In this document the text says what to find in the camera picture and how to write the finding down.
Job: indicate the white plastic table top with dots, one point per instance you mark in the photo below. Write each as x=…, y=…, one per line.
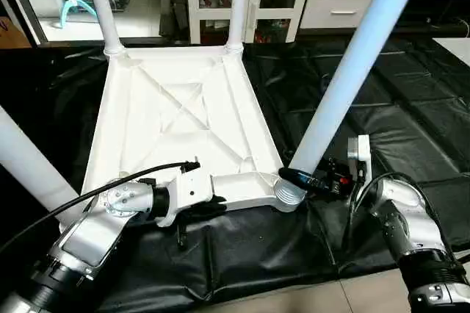
x=176, y=107

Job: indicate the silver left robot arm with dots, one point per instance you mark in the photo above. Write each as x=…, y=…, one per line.
x=81, y=239

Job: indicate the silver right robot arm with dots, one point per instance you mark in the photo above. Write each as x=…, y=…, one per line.
x=411, y=225

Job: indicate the black work mat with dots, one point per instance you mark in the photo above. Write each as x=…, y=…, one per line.
x=367, y=122

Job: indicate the white flat board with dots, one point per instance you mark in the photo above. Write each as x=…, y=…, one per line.
x=455, y=48

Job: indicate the brown box blue print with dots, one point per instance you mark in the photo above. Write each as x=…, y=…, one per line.
x=13, y=32

